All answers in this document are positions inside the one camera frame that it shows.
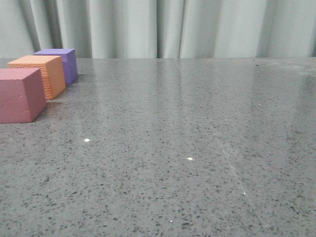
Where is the pale green curtain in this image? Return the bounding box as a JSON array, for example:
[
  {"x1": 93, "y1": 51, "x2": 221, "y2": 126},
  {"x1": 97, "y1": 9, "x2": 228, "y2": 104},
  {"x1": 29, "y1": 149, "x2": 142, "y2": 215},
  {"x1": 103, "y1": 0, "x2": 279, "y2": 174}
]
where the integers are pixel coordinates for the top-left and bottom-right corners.
[{"x1": 0, "y1": 0, "x2": 316, "y2": 58}]

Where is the orange foam cube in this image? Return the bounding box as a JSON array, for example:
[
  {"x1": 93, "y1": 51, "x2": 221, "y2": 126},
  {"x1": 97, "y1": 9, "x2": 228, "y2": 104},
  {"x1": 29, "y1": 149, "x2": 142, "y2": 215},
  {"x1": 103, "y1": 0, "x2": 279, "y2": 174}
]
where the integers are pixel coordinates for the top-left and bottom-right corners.
[{"x1": 7, "y1": 55, "x2": 66, "y2": 100}]

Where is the purple foam cube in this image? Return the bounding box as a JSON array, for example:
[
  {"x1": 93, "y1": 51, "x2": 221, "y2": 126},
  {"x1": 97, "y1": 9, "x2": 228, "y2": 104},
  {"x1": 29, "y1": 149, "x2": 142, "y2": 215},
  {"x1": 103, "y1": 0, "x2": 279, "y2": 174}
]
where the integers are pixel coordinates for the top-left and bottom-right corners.
[{"x1": 34, "y1": 48, "x2": 79, "y2": 85}]

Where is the pink foam cube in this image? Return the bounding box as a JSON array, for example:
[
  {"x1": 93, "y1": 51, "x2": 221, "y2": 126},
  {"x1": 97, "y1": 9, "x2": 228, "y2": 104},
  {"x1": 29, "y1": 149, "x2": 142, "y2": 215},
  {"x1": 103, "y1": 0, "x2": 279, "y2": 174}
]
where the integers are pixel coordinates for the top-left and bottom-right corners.
[{"x1": 0, "y1": 68, "x2": 46, "y2": 123}]

